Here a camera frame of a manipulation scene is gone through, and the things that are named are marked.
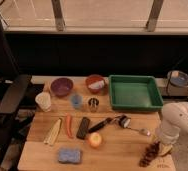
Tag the black white small object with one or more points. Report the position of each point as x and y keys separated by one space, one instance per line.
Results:
x=124 y=121

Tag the red bowl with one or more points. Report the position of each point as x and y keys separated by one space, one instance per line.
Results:
x=95 y=83

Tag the purple bowl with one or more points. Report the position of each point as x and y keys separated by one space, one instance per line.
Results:
x=61 y=87

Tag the yellow red apple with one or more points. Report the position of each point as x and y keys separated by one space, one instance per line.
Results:
x=95 y=139

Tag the corn cob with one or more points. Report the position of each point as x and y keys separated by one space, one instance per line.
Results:
x=53 y=133

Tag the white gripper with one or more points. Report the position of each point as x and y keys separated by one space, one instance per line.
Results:
x=166 y=142

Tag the blue sponge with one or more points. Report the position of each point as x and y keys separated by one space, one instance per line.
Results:
x=68 y=155

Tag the black remote control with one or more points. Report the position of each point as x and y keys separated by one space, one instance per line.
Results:
x=83 y=128

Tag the metal spoon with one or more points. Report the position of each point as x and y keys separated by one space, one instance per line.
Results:
x=142 y=131

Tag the white plastic cup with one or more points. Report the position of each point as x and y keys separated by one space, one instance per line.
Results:
x=43 y=100

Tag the blue plastic cup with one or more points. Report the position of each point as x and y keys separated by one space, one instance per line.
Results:
x=76 y=101

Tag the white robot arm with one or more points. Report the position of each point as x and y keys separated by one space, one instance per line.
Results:
x=174 y=119

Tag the green plastic tray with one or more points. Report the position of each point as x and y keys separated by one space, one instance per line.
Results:
x=135 y=93

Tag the black office chair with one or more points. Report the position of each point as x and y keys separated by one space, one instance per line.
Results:
x=9 y=103

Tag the black handled utensil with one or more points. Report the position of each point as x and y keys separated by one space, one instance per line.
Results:
x=100 y=125

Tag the purple grape bunch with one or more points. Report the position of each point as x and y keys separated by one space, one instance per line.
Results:
x=150 y=154

